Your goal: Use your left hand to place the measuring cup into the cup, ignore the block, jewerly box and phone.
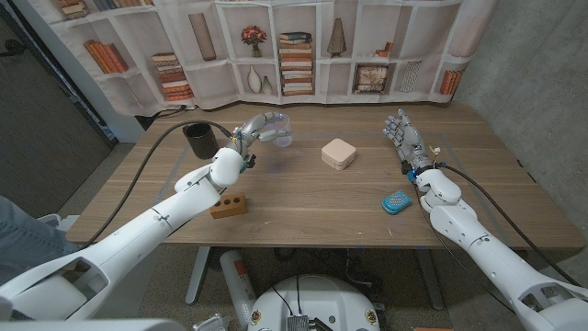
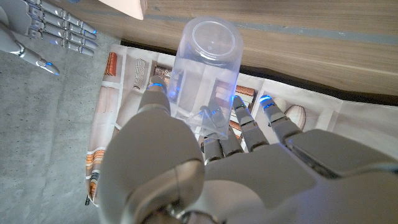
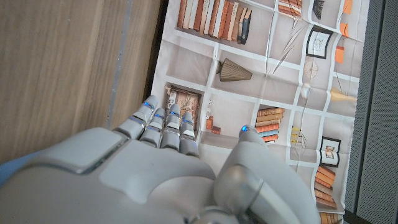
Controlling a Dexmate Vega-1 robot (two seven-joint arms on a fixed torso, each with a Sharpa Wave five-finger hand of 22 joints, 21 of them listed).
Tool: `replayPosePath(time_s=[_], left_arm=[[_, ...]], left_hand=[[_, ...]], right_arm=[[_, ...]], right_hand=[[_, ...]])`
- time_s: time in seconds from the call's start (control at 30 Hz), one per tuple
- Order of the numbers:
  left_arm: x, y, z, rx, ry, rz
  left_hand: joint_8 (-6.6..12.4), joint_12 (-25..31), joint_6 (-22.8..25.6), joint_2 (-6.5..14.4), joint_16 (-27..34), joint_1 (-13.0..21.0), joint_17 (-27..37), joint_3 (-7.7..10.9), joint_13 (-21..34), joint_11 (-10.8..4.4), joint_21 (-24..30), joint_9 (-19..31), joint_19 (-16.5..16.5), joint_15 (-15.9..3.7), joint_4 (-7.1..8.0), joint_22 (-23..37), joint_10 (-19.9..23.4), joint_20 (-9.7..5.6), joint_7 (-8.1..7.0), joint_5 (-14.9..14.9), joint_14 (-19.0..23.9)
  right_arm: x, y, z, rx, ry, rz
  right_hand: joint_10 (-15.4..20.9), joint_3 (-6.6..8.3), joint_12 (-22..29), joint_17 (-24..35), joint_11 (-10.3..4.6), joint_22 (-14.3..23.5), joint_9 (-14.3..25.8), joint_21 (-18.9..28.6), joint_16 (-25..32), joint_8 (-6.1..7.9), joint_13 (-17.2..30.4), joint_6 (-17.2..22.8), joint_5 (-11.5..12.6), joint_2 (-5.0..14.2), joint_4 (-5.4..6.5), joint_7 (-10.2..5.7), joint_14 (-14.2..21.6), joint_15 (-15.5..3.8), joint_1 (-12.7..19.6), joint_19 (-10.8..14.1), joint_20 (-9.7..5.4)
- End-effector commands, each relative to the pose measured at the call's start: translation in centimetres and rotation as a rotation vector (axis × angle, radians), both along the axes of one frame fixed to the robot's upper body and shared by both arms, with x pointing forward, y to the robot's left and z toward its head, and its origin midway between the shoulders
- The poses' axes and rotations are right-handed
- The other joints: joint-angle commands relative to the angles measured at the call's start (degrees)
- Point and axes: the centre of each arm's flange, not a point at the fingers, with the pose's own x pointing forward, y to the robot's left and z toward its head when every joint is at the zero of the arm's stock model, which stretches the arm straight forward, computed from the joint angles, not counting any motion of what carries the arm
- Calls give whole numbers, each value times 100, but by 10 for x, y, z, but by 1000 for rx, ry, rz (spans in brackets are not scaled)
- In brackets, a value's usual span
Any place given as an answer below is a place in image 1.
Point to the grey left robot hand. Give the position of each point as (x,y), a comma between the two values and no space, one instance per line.
(250,133)

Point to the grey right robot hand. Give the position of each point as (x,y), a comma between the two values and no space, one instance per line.
(413,142)

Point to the clear plastic measuring cup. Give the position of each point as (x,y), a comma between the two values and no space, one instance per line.
(285,125)

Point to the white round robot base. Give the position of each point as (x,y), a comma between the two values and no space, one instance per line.
(317,303)

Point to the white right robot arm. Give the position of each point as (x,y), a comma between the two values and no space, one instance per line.
(491,257)

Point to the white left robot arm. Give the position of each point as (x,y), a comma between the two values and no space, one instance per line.
(138,234)

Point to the black cup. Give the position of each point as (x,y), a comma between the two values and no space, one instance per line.
(202,144)

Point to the brown block with three holes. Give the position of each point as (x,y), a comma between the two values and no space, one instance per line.
(228,205)

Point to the pink jewelry box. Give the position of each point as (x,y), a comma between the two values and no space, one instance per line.
(338,154)

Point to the grey table leg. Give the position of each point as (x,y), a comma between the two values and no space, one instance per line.
(197,276)
(431,280)

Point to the white roll with orange label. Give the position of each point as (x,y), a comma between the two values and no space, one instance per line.
(239,285)

